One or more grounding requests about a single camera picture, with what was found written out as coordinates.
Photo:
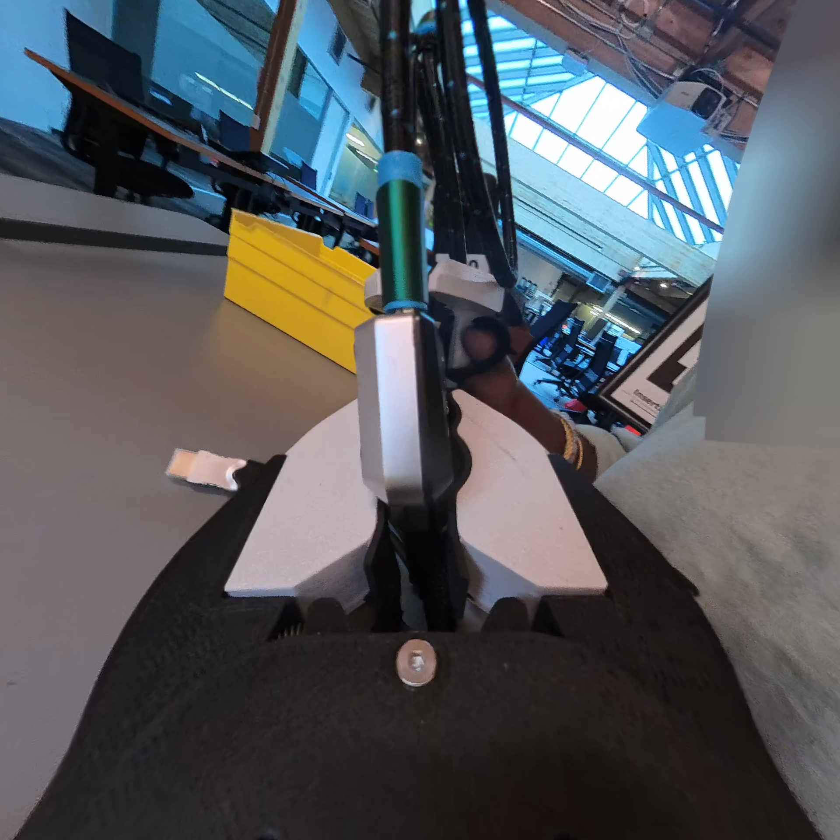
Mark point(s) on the white ceiling projector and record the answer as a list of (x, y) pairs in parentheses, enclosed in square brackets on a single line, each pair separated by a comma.
[(695, 98)]

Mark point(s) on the silver hdmi adapter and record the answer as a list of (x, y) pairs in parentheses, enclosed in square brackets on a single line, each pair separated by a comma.
[(394, 407)]

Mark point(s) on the pale grey sweatshirt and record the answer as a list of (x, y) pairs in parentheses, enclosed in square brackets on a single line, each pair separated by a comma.
[(754, 590)]

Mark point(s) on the wooden top office desk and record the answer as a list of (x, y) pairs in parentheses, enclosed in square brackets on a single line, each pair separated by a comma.
[(164, 124)]

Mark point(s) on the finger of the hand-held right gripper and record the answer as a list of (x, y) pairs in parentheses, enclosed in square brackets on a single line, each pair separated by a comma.
[(373, 292)]

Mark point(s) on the black framed marker sign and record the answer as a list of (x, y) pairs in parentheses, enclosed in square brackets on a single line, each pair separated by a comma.
[(663, 367)]

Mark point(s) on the yellow divided bin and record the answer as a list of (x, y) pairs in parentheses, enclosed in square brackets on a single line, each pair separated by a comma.
[(282, 282)]

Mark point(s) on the person's right hand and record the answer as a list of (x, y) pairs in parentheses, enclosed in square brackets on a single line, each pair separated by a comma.
[(512, 394)]

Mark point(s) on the white usb adapter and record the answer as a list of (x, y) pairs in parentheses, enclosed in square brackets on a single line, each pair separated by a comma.
[(207, 467)]

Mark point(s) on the row of black office chairs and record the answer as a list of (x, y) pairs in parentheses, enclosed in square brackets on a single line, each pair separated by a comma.
[(571, 348)]

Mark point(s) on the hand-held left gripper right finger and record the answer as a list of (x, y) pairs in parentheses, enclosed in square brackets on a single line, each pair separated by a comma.
[(525, 518)]

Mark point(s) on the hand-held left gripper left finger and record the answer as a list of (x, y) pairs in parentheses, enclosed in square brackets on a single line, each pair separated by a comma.
[(308, 525)]

